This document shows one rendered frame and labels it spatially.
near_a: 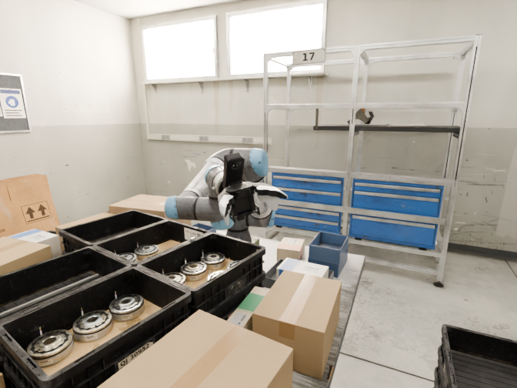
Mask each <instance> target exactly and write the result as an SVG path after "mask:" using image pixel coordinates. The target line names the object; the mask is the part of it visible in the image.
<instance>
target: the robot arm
mask: <svg viewBox="0 0 517 388"><path fill-rule="evenodd" d="M268 171H269V163H268V156H267V154H266V152H265V150H264V149H257V148H253V149H233V148H228V149H223V150H220V151H218V152H216V153H215V154H213V155H212V156H210V157H209V158H208V159H207V160H206V161H205V163H204V166H203V169H202V170H201V171H200V172H199V174H198V175H197V176H196V177H195V178H194V179H193V180H192V181H191V182H190V184H189V185H188V186H187V187H186V188H185V190H184V191H183V192H182V193H181V195H180V196H169V197H168V198H167V199H166V201H165V214H166V216H167V217H168V218H170V219H177V220H180V219H185V220H198V221H207V222H210V224H211V227H212V228H213V229H216V230H225V229H227V233H226V235H227V236H230V237H233V238H236V239H240V240H244V241H246V242H250V243H251V242H252V237H251V235H250V232H249V230H248V227H249V226H251V227H264V228H272V227H273V226H274V221H275V211H276V210H277V209H278V207H279V198H283V199H287V198H288V196H287V195H286V194H285V193H284V192H282V191H281V190H279V189H277V188H275V187H274V186H271V185H268V184H265V183H264V178H265V176H267V174H268ZM207 195H208V198H206V197H207Z"/></svg>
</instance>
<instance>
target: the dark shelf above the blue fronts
mask: <svg viewBox="0 0 517 388"><path fill-rule="evenodd" d="M313 130H339V131H349V125H318V128H317V129H316V128H315V125H314V126H313ZM357 131H380V132H454V133H455V134H458V135H459V132H460V126H457V125H427V126H387V125H355V132H357Z"/></svg>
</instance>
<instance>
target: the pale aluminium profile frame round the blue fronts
mask: <svg viewBox="0 0 517 388"><path fill-rule="evenodd" d="M481 40H482V34H479V35H463V36H453V37H444V38H427V39H419V40H410V41H400V42H383V43H375V44H366V45H349V46H340V47H331V48H326V50H325V54H328V53H337V52H352V54H353V55H354V56H355V58H354V59H343V60H332V61H325V62H323V63H315V64H306V65H292V63H289V62H286V61H284V60H281V59H279V58H280V57H289V56H292V51H287V52H270V53H263V149H264V150H265V152H266V154H267V156H268V124H269V112H270V111H271V110H272V109H281V110H285V111H286V127H285V167H289V143H290V113H291V112H292V111H294V110H316V109H319V110H326V109H348V110H349V111H350V113H351V114H350V125H349V147H348V158H347V169H346V180H345V187H344V189H343V190H345V201H344V206H332V205H326V204H319V203H312V202H300V201H293V200H286V199H279V205H287V206H298V207H305V208H311V209H322V210H328V211H335V212H343V216H342V219H343V223H341V226H342V229H341V233H342V235H345V236H348V235H349V224H348V221H349V222H350V216H349V213H353V214H359V215H366V216H378V217H384V218H390V219H402V220H408V221H415V222H427V223H433V224H438V230H437V235H436V241H435V249H431V250H428V249H426V248H421V247H419V248H413V247H408V246H399V245H394V244H388V243H383V242H374V241H369V240H364V239H361V238H356V237H351V236H349V242H348V249H349V247H350V244H351V243H354V244H359V245H364V246H373V247H378V248H383V249H392V250H397V251H402V252H407V253H415V254H420V255H425V256H434V258H435V265H436V269H433V268H428V267H424V266H416V265H411V264H406V263H398V262H393V261H389V260H384V259H376V258H372V257H367V256H366V257H365V261H366V262H367V263H374V264H379V265H383V266H391V267H395V268H400V269H408V270H412V271H416V272H421V273H429V274H433V275H437V277H436V279H437V281H438V282H434V283H433V285H434V286H437V287H440V288H442V287H443V286H444V285H443V284H442V283H440V282H442V277H443V273H444V268H445V258H446V253H447V248H448V244H449V234H450V229H451V224H452V216H453V211H454V205H455V197H456V192H457V187H458V182H459V173H460V168H461V163H462V154H463V149H464V144H465V135H466V130H467V125H468V120H469V111H470V106H471V101H472V93H473V88H474V82H475V74H476V69H477V64H478V59H479V49H480V45H481ZM462 42H468V44H467V46H466V47H464V49H463V50H462V51H461V52H440V53H429V54H418V55H397V56H386V57H375V58H369V57H368V56H367V55H366V53H365V51H366V50H376V49H394V48H404V47H414V46H424V45H442V44H452V43H462ZM471 50H472V57H471V62H470V66H469V76H468V81H467V86H466V91H465V101H464V102H459V95H460V90H461V84H462V75H463V70H464V64H465V57H466V55H467V54H468V53H469V52H470V51H471ZM360 57H361V58H360ZM450 57H455V58H457V59H458V60H459V68H458V73H457V79H456V84H455V94H454V99H453V102H395V103H365V102H366V92H367V82H368V73H369V66H370V65H371V64H372V63H373V62H390V61H402V60H414V59H437V58H450ZM270 61H272V62H275V63H278V64H280V65H283V66H285V67H286V69H287V91H286V105H269V62H270ZM359 63H361V64H363V66H364V75H363V85H362V103H357V93H358V83H359ZM343 64H354V71H353V82H352V103H342V104H291V80H292V70H293V69H294V68H296V67H308V66H320V65H343ZM360 109H365V113H366V112H367V111H368V110H370V109H448V110H449V111H450V112H451V113H452V114H451V120H450V125H455V121H456V115H457V111H458V109H460V110H461V111H462V120H461V125H460V132H459V140H458V145H457V150H456V155H455V165H454V169H453V175H452V186H451V189H450V194H449V196H444V195H445V186H444V189H443V194H442V204H441V209H440V215H439V218H436V217H430V216H417V215H410V214H404V213H397V212H384V211H378V210H370V209H358V208H352V207H349V197H350V191H352V188H351V187H350V185H351V178H350V177H351V173H352V155H353V145H354V134H355V114H356V113H357V111H358V110H360ZM453 133H454V132H449V135H448V141H447V146H446V151H445V161H444V167H443V172H442V178H443V179H447V175H448V170H449V160H450V155H451V150H452V140H453ZM362 140H363V131H359V143H358V153H357V163H356V172H360V167H361V157H362ZM348 173H349V177H348ZM455 181H456V182H455ZM454 184H455V186H454ZM444 200H448V201H449V204H448V208H447V213H446V219H443V218H441V215H442V206H443V201H444ZM440 225H445V228H444V233H443V237H441V233H440V231H439V226H440ZM269 230H273V231H272V232H271V233H269V234H268V235H267V232H268V231H269ZM278 232H288V233H293V234H298V235H303V236H311V237H316V236H317V235H318V234H319V233H318V232H310V231H305V230H300V229H291V228H288V227H286V226H273V227H272V228H264V227H262V238H264V239H271V238H272V237H273V236H275V235H276V234H277V233H278ZM437 245H438V246H437ZM438 248H439V249H438Z"/></svg>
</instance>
